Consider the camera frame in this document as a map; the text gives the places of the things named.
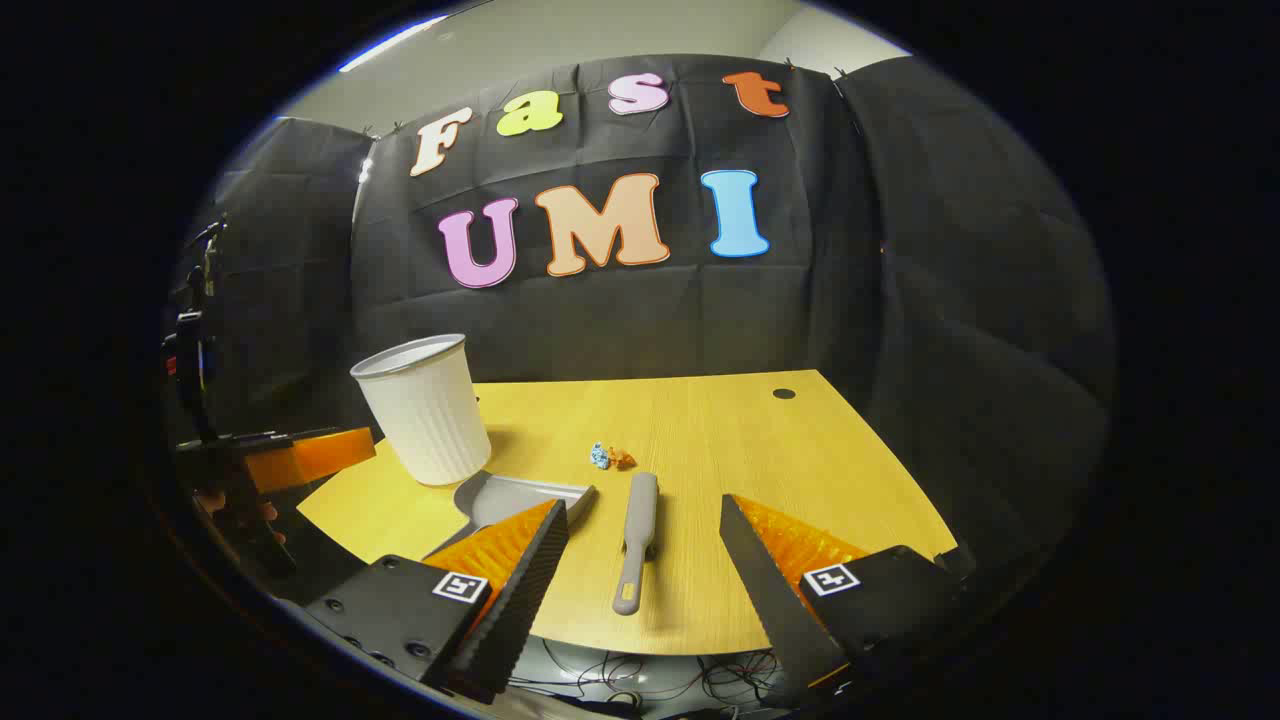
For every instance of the small grey broom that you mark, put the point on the small grey broom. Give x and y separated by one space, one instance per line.
638 520

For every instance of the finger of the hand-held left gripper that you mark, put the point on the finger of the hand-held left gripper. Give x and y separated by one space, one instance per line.
310 458

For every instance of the black backdrop cloth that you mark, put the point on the black backdrop cloth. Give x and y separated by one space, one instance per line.
650 320

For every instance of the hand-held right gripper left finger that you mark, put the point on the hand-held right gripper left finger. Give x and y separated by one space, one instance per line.
525 590

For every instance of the blue paper trash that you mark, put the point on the blue paper trash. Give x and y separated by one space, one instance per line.
600 457

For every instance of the white ribbed garbage bin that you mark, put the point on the white ribbed garbage bin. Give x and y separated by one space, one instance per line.
425 420

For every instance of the wooden desktop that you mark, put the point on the wooden desktop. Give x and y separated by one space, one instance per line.
700 430

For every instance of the black tripod stand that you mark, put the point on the black tripod stand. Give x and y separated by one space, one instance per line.
205 340

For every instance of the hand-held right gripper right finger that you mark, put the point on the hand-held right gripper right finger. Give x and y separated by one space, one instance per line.
770 600

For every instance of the orange paper trash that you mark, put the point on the orange paper trash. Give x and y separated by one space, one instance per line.
623 459

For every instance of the grey plastic dustpan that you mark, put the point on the grey plastic dustpan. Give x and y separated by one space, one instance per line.
510 492

